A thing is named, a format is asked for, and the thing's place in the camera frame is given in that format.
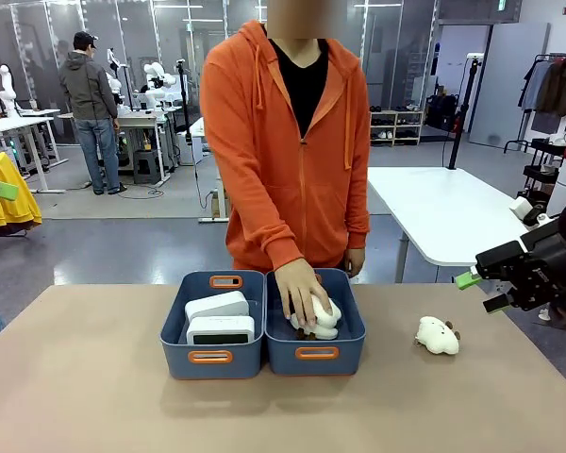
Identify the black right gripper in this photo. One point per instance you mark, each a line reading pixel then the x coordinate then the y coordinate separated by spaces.
pixel 537 264

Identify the white digital clock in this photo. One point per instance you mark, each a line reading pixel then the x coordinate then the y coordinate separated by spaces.
pixel 219 325
pixel 217 304

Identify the person's right forearm orange sleeve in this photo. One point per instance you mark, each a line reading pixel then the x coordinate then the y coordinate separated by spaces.
pixel 259 222

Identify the person's left forearm orange sleeve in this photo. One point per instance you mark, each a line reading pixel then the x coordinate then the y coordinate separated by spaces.
pixel 358 212

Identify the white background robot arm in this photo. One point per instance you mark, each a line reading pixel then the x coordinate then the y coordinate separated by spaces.
pixel 158 82
pixel 2 87

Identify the person's left hand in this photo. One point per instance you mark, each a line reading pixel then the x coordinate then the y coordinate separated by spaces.
pixel 354 262

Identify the person's right hand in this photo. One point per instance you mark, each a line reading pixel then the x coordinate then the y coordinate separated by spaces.
pixel 299 292

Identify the yellow cloth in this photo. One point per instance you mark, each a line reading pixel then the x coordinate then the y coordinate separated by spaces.
pixel 14 203

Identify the white desk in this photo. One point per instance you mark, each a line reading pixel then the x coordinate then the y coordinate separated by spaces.
pixel 14 125

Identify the large white table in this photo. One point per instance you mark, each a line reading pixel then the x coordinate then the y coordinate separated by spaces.
pixel 443 203

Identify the white cylindrical stand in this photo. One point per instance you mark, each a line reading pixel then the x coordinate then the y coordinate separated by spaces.
pixel 563 193

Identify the black rolling cart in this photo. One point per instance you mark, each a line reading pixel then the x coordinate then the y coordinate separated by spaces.
pixel 542 174

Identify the man in grey hoodie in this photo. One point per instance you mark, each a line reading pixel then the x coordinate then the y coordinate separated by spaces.
pixel 87 89

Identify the black step stool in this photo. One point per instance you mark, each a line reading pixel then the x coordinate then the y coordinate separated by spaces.
pixel 147 167

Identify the white workbench with robots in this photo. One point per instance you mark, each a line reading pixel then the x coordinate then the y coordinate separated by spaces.
pixel 141 120

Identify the black tripod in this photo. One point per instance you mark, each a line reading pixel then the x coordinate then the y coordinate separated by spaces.
pixel 463 108

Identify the wooden shoe rack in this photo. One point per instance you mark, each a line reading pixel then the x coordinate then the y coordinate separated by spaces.
pixel 396 127

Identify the black bags pile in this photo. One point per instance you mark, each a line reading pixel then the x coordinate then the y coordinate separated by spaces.
pixel 441 111

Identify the person in orange hoodie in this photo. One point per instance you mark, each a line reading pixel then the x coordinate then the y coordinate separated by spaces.
pixel 306 189

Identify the small white table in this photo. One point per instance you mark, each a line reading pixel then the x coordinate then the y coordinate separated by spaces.
pixel 214 189

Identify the black clothes rack with garments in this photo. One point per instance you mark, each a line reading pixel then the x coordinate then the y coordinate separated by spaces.
pixel 554 89

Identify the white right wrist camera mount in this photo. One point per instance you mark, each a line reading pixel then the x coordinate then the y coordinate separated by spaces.
pixel 521 207

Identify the black camera stand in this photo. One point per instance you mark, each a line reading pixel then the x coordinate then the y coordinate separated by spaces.
pixel 185 118

